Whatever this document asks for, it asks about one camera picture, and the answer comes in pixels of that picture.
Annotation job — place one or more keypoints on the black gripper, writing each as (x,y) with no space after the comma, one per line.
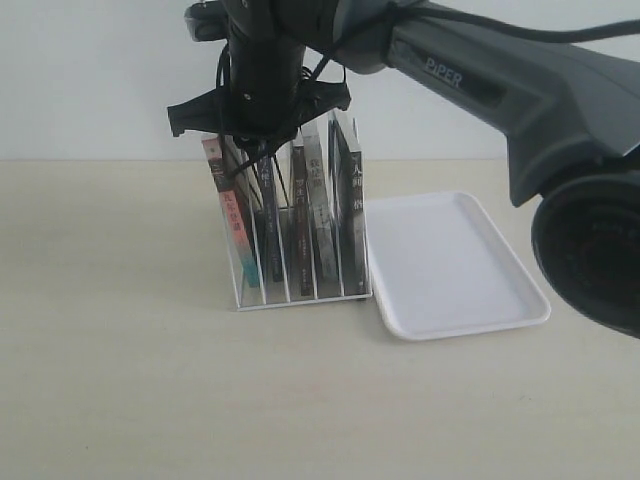
(265,94)

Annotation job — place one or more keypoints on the blue moon cover book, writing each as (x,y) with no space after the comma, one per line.
(262,166)

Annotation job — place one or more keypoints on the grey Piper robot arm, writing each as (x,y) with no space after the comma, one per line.
(569,115)

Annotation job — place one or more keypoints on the pink spine book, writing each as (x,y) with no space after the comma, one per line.
(233,203)

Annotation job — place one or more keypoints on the dark brown spine book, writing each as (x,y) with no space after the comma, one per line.
(302,238)

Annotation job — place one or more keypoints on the black spine book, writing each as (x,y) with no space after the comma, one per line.
(347,170)

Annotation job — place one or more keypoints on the grey spine book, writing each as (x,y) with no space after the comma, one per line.
(318,198)

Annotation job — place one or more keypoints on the white plastic tray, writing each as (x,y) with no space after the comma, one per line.
(440,268)

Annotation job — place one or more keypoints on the white wire book rack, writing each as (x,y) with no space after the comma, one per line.
(270,294)

